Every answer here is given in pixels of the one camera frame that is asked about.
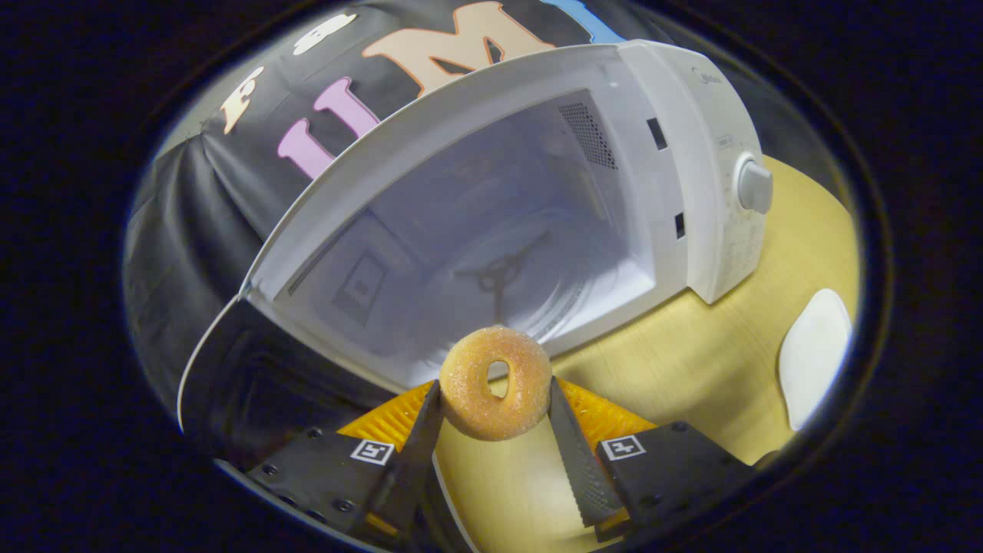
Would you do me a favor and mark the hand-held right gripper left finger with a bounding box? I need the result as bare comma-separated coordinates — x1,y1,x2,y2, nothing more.
246,380,445,542

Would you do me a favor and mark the white square plate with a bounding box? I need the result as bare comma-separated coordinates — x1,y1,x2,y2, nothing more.
778,288,853,432

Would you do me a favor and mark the white microwave oven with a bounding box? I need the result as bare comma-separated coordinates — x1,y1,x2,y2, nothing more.
177,38,775,462

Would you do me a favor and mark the sugared ring doughnut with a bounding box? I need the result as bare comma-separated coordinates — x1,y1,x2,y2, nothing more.
439,325,554,442

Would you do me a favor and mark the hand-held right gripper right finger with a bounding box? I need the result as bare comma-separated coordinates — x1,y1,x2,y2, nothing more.
547,376,757,538

